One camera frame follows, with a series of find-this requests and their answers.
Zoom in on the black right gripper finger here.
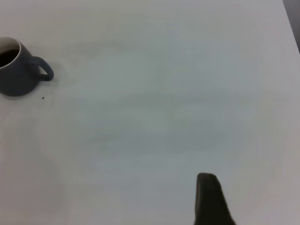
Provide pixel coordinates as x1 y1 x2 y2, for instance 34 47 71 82
193 172 237 225

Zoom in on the dark grey ceramic mug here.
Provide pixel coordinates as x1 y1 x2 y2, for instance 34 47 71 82
0 37 55 97

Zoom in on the dark coffee liquid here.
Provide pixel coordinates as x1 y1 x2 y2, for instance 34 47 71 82
0 48 19 68

